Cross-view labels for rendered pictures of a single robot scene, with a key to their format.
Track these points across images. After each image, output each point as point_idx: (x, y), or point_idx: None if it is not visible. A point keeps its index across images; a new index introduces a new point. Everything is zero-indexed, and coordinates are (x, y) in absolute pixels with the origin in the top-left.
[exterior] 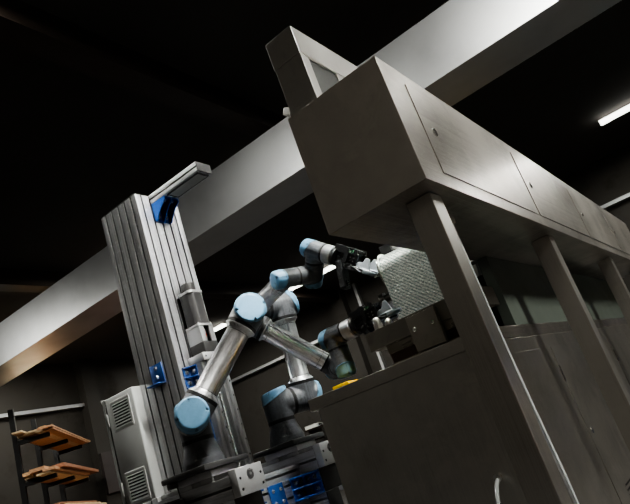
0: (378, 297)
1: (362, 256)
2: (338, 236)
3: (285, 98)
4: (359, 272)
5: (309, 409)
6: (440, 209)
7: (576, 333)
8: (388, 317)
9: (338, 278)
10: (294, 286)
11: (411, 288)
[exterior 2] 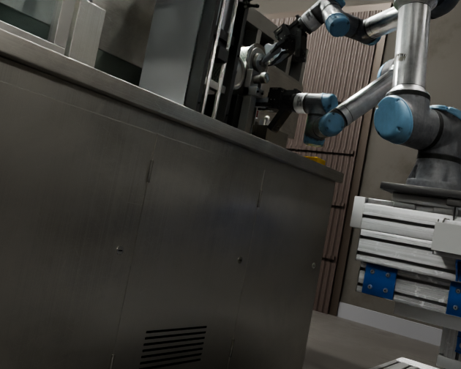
0: (269, 77)
1: (278, 35)
2: (290, 137)
3: (303, 76)
4: (284, 59)
5: (399, 144)
6: None
7: None
8: (265, 110)
9: (306, 51)
10: (357, 38)
11: (242, 94)
